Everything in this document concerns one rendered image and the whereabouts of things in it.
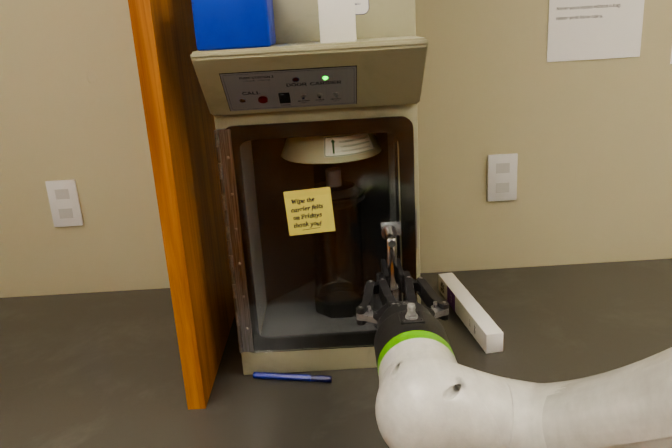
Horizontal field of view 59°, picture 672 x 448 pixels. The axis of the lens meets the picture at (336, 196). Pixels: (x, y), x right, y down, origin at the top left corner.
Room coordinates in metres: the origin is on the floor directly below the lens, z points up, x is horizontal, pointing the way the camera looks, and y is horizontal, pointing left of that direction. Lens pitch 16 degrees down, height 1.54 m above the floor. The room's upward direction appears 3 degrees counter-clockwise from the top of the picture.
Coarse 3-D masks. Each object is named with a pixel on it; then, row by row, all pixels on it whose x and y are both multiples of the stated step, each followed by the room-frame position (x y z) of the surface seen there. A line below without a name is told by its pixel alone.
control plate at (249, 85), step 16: (224, 80) 0.85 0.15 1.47; (240, 80) 0.86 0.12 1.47; (256, 80) 0.86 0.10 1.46; (272, 80) 0.86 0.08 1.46; (288, 80) 0.86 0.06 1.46; (304, 80) 0.86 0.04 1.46; (320, 80) 0.86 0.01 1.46; (336, 80) 0.86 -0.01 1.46; (352, 80) 0.87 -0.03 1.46; (240, 96) 0.88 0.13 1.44; (256, 96) 0.88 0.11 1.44; (272, 96) 0.88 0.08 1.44; (352, 96) 0.89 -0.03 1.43
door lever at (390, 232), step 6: (384, 228) 0.92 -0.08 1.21; (390, 228) 0.92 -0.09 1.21; (384, 234) 0.92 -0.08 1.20; (390, 234) 0.90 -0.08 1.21; (396, 234) 0.92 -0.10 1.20; (390, 240) 0.87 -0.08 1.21; (396, 240) 0.88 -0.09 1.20; (390, 246) 0.87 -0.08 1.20; (396, 246) 0.88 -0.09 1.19; (390, 252) 0.87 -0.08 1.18; (396, 252) 0.88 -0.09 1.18; (390, 258) 0.87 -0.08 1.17; (396, 258) 0.88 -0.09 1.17; (390, 264) 0.87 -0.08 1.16; (396, 264) 0.88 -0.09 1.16; (390, 270) 0.87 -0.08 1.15; (396, 270) 0.88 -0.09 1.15; (390, 276) 0.88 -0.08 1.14; (396, 276) 0.88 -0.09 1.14; (390, 282) 0.88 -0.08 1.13; (396, 282) 0.88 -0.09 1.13; (390, 288) 0.88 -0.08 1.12; (396, 288) 0.88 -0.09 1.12
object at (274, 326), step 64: (256, 128) 0.93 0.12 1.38; (320, 128) 0.93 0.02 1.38; (384, 128) 0.92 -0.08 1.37; (256, 192) 0.93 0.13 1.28; (384, 192) 0.92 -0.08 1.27; (256, 256) 0.93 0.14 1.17; (320, 256) 0.93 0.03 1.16; (384, 256) 0.92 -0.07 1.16; (256, 320) 0.93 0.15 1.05; (320, 320) 0.93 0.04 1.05
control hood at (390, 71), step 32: (224, 64) 0.83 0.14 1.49; (256, 64) 0.83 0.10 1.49; (288, 64) 0.84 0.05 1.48; (320, 64) 0.84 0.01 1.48; (352, 64) 0.84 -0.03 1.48; (384, 64) 0.85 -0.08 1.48; (416, 64) 0.85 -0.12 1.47; (224, 96) 0.88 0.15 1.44; (384, 96) 0.90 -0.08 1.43; (416, 96) 0.90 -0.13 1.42
